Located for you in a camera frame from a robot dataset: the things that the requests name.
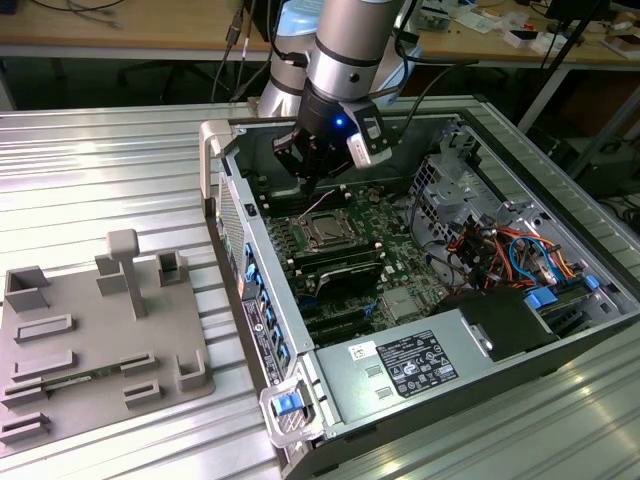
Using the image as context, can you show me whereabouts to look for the silver CPU plate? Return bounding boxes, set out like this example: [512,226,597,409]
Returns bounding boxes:
[312,218,346,241]

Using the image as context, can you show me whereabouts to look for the metal socket cover frame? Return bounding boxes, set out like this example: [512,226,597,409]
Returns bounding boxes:
[294,209,356,251]

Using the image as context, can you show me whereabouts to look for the black RAM slot row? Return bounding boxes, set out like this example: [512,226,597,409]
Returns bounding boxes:
[259,182,347,215]

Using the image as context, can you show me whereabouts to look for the CPU socket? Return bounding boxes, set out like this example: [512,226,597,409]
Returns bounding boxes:
[293,209,359,252]

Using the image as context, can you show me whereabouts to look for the black RAM stick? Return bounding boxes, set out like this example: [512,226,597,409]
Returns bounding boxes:
[289,239,385,275]

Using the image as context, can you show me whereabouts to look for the perforated grey drive cage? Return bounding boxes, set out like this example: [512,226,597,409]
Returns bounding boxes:
[409,149,501,242]

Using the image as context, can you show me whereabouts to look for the black graphics card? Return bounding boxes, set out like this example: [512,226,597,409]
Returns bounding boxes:
[313,262,385,302]

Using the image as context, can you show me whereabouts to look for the green motherboard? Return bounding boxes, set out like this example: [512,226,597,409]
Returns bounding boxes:
[262,179,471,351]

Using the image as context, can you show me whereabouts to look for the wooden desk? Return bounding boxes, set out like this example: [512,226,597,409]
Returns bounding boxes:
[0,0,640,69]

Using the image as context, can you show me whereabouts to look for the silver chipset heatsink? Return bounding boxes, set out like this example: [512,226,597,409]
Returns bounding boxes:
[382,289,426,321]

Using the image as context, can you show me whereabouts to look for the small white box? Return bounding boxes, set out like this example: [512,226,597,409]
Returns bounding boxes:
[503,28,545,51]

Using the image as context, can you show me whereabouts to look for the black plastic air shroud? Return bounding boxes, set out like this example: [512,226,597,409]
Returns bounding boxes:
[433,288,557,362]

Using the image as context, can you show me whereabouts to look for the grey power supply unit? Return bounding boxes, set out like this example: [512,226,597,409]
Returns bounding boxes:
[312,307,501,426]

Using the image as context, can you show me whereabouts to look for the blue disk carrier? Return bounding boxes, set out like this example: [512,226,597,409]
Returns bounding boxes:
[524,287,559,312]

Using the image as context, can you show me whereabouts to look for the blue case latch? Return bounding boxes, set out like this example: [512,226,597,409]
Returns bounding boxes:
[272,394,306,417]

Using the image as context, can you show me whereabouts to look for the grey parts rack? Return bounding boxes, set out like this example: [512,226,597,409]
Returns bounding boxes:
[0,228,217,449]

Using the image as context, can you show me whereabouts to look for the pink flat box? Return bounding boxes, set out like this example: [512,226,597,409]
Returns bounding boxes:
[604,33,640,56]

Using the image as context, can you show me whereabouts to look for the open grey PC case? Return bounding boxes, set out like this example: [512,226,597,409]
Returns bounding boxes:
[198,107,640,480]

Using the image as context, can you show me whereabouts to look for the green RAM stick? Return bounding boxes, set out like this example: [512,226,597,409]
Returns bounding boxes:
[42,367,124,390]

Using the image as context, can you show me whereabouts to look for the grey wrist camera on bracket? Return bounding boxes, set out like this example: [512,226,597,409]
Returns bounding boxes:
[344,102,394,169]

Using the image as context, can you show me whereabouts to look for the coloured wire bundle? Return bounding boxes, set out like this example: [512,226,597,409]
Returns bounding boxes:
[447,222,587,294]

